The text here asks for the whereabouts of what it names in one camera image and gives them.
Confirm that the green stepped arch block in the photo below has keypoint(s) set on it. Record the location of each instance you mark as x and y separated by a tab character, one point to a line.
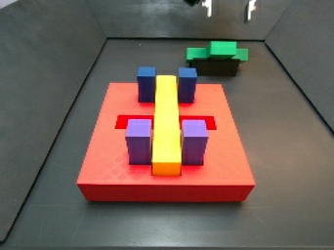
218	50

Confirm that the red base board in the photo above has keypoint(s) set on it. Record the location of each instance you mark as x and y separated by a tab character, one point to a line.
111	179

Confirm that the yellow long bar block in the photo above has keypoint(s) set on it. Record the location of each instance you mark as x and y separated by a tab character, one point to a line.
166	140

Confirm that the purple post block left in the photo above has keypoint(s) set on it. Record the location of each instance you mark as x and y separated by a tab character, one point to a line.
138	138

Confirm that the purple post block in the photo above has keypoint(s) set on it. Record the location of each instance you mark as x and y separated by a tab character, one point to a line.
138	138
194	142

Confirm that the purple post block right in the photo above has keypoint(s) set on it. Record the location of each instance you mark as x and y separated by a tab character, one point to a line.
194	142

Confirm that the blue post block right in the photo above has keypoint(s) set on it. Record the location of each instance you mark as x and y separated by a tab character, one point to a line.
186	86

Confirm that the blue post block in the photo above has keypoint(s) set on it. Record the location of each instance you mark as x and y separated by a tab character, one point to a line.
146	80
186	86

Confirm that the blue post block left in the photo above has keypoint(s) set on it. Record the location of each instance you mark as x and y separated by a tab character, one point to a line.
146	80

